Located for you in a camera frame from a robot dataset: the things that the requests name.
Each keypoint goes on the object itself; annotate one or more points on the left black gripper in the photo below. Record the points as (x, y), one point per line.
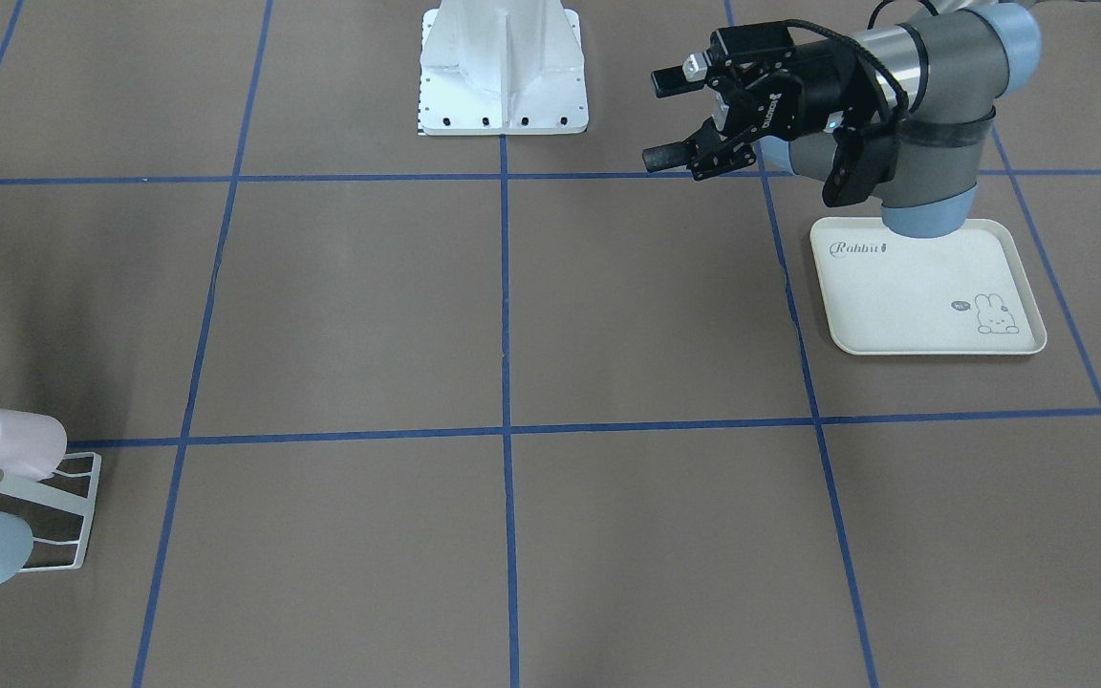
(816, 94)

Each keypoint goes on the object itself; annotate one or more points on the pink plastic cup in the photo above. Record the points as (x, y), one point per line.
(32, 446)

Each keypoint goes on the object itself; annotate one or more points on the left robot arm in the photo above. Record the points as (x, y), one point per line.
(897, 113)

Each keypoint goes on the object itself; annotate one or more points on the cream plastic tray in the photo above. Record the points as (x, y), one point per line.
(964, 294)

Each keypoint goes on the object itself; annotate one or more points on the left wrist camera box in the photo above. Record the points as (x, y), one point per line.
(864, 158)

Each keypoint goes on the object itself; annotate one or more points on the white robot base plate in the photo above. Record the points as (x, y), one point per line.
(502, 68)

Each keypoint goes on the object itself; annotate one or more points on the white wire cup rack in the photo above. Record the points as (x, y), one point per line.
(60, 511)

